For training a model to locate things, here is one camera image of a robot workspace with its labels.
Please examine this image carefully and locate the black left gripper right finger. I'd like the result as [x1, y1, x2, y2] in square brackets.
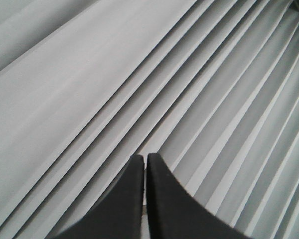
[146, 153, 245, 239]

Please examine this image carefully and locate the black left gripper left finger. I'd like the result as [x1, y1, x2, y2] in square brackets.
[55, 155, 144, 239]

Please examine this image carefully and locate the white pleated curtain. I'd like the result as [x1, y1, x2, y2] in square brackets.
[0, 0, 299, 239]

